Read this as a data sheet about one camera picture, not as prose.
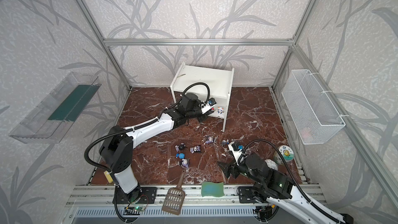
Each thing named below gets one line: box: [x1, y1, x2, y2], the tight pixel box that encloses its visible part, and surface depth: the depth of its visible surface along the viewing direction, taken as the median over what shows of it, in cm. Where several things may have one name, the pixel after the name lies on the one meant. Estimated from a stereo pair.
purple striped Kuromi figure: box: [179, 157, 191, 169], surface depth 84 cm
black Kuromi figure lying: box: [175, 142, 187, 152], surface depth 89 cm
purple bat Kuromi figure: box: [189, 145, 202, 154], surface depth 88 cm
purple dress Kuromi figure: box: [204, 135, 215, 144], surface depth 93 cm
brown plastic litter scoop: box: [161, 169, 187, 216], surface depth 72 cm
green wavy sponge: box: [201, 181, 225, 198], surface depth 77 cm
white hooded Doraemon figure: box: [217, 106, 225, 115], surface depth 85 cm
